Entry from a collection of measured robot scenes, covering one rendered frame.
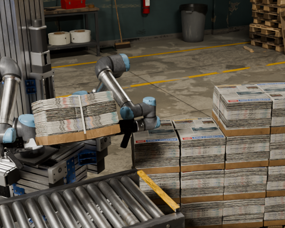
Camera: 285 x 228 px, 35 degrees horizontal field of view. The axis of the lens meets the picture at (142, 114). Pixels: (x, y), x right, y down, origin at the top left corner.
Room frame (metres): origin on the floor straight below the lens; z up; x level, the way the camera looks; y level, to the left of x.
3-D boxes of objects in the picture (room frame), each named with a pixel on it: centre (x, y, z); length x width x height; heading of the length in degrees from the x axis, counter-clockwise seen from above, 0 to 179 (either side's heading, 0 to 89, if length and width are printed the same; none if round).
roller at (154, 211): (2.03, 0.01, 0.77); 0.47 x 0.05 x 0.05; 25
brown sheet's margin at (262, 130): (2.84, -0.65, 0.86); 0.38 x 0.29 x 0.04; 5
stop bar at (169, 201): (2.05, -0.07, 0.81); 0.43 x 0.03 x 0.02; 25
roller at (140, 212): (2.00, 0.07, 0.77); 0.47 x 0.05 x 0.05; 25
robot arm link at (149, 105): (2.48, -0.03, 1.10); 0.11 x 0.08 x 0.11; 124
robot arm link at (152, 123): (2.50, -0.04, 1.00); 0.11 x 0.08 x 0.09; 115
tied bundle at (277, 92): (2.87, -0.93, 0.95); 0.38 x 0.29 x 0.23; 5
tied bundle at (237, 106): (2.85, -0.65, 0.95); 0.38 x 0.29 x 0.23; 5
